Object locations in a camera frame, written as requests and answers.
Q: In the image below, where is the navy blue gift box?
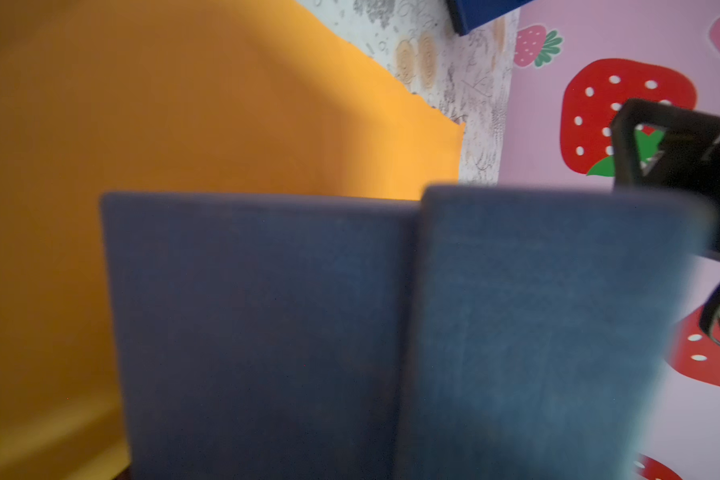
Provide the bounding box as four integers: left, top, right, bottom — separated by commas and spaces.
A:
100, 185, 716, 479

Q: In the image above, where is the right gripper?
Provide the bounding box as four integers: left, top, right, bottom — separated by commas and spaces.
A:
610, 98, 720, 347

